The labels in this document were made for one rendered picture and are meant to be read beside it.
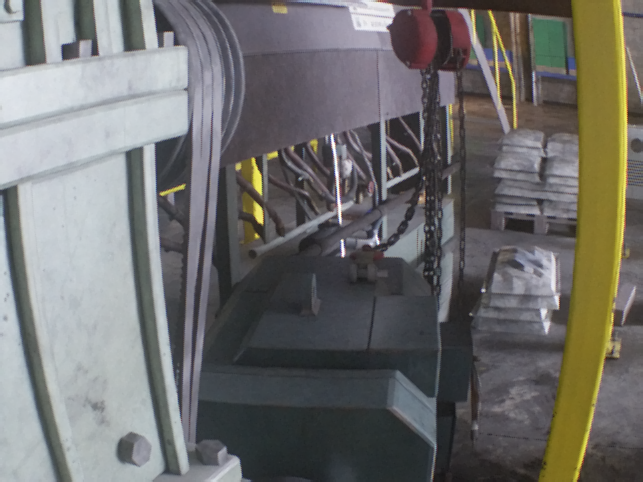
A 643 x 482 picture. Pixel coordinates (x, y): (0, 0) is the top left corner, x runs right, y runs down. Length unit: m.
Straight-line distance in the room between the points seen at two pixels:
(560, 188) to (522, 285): 1.84
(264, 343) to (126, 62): 0.62
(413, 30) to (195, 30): 0.85
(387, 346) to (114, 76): 0.66
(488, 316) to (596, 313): 2.11
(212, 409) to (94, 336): 0.39
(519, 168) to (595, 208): 3.86
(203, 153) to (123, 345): 0.23
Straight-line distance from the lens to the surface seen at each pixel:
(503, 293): 3.46
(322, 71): 2.21
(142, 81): 0.70
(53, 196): 0.65
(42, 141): 0.60
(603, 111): 1.36
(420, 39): 1.58
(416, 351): 1.13
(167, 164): 0.81
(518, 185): 5.25
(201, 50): 0.81
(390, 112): 2.74
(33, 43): 0.62
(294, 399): 1.06
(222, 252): 1.84
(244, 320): 1.35
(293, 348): 1.14
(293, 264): 1.65
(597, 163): 1.37
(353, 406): 1.03
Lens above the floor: 1.33
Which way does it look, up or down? 16 degrees down
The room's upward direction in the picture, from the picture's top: 2 degrees counter-clockwise
